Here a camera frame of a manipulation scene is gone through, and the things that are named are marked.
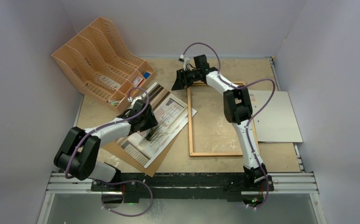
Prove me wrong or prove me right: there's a plant window photo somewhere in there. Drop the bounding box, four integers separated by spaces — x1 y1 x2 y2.
115 82 198 169

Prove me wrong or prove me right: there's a brown wooden picture frame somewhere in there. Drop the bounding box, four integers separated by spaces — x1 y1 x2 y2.
186 83 242 157

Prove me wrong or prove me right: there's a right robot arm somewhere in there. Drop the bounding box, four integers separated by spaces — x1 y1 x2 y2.
171 55 269 190

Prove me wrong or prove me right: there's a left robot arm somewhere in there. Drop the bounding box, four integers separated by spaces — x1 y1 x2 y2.
53 99 158 191

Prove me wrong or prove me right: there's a red white small box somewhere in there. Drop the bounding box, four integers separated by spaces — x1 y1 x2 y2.
132 76 144 87

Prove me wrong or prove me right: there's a green white small item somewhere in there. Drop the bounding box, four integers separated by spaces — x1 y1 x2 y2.
108 100 120 106

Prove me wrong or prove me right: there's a blue small box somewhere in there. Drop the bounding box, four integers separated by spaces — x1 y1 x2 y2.
143 72 151 79

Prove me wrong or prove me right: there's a brown backing board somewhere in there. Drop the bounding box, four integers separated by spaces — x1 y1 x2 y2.
98 134 179 177

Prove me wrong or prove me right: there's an orange plastic file organizer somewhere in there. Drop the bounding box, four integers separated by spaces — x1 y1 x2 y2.
52 17 155 113

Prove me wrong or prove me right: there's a white panel sheet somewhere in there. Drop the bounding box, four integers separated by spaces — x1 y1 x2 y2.
254 91 303 143

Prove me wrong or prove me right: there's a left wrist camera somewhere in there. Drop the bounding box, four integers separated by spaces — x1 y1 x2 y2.
127 96 143 108

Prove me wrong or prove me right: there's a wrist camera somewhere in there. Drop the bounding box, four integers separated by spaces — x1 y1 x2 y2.
178 54 190 71
127 96 143 108

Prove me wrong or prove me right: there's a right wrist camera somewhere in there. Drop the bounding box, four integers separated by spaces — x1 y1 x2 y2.
178 54 190 71

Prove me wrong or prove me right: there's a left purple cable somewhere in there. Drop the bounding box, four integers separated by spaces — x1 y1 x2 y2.
64 87 150 180

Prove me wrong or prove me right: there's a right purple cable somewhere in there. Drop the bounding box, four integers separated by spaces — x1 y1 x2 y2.
182 42 276 211

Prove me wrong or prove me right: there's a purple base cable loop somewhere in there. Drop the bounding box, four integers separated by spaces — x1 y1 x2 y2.
101 180 154 217

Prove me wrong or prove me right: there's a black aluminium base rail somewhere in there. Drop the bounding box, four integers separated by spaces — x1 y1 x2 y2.
46 173 318 205

